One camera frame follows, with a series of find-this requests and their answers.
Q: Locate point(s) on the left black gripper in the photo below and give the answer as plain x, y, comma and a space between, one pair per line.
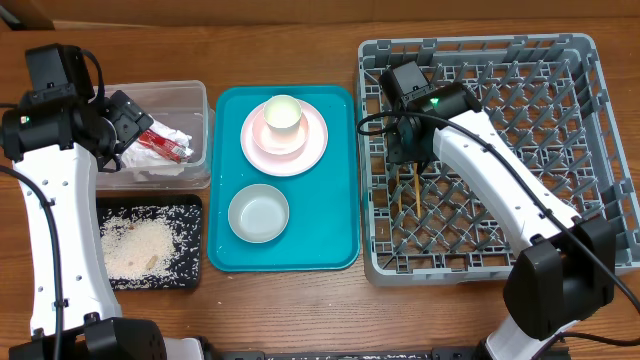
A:
128, 116

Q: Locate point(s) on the wooden chopstick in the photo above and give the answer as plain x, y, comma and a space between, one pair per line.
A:
417, 189
399, 191

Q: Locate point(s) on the grey bowl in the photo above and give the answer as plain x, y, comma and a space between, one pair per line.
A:
258, 213

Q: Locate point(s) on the black plastic tray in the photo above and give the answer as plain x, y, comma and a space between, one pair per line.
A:
190, 200

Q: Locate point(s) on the pale green cup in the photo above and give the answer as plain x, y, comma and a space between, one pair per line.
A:
282, 114

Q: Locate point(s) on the teal plastic tray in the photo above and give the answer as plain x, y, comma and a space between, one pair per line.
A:
323, 231

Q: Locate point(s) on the small pink saucer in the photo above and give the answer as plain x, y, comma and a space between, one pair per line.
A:
275, 143

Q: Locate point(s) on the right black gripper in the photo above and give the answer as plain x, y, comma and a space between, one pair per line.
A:
400, 152

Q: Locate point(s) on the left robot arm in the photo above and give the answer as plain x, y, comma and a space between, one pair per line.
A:
57, 148

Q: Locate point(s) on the grey dishwasher rack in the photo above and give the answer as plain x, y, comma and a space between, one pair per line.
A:
547, 98

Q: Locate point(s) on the clear plastic bin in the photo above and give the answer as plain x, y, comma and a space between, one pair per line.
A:
181, 105

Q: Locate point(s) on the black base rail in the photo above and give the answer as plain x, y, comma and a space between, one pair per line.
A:
440, 353

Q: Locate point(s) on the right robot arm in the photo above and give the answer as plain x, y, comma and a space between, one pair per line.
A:
564, 269

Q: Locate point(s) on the large pink plate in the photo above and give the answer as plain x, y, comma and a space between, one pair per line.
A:
293, 163

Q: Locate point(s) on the red ketchup packet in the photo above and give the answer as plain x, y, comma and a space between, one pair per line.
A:
166, 148

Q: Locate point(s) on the white napkin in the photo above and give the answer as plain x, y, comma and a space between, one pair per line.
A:
137, 156

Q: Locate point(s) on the white rice pile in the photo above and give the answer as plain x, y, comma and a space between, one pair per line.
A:
137, 247

